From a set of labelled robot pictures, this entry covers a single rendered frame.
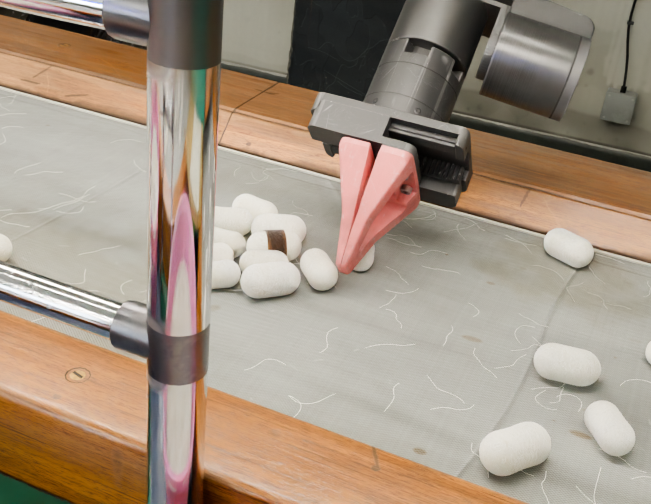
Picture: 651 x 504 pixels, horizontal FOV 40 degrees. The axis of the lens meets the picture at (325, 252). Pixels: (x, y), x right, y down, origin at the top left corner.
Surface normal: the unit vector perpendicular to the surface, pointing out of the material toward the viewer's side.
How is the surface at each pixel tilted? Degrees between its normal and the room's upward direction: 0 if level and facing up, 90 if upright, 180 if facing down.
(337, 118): 41
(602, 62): 90
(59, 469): 90
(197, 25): 90
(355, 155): 62
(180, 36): 90
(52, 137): 0
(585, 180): 0
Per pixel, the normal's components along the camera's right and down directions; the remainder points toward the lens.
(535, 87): -0.31, 0.60
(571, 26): 0.03, -0.37
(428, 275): 0.10, -0.87
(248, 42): -0.35, 0.41
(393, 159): -0.29, -0.03
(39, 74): -0.21, -0.32
